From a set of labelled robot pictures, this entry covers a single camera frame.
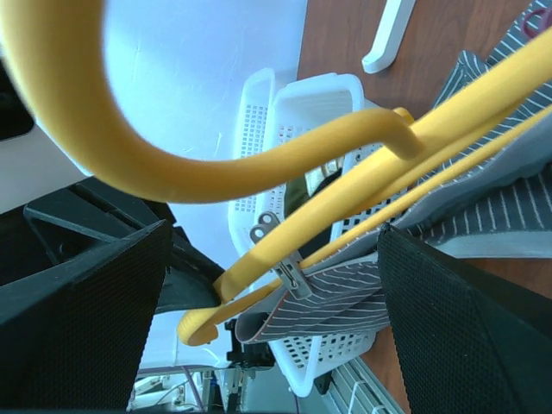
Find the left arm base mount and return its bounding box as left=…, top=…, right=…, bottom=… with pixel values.
left=224, top=319, right=275, bottom=370

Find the silver clothes rack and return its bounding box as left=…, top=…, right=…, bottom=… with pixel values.
left=361, top=0, right=417, bottom=74

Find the olive green garment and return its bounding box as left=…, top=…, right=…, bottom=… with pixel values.
left=284, top=175, right=310, bottom=217

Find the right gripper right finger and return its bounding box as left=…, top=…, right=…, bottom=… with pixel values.
left=377, top=225, right=551, bottom=413

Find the purple clothespin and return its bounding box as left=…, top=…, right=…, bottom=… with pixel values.
left=521, top=8, right=551, bottom=39

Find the white clothespin basket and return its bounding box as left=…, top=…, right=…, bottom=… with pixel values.
left=228, top=68, right=275, bottom=252

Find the black garment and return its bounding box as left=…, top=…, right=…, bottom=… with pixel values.
left=298, top=168, right=342, bottom=259

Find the white laundry basket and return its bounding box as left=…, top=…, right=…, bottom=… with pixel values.
left=228, top=72, right=389, bottom=398

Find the yellow plastic hanger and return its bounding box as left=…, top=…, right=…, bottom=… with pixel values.
left=1, top=1, right=551, bottom=346

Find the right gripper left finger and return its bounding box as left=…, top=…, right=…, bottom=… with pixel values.
left=1, top=221, right=172, bottom=410

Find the aluminium rail frame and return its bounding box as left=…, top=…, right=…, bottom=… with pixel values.
left=314, top=357, right=405, bottom=414

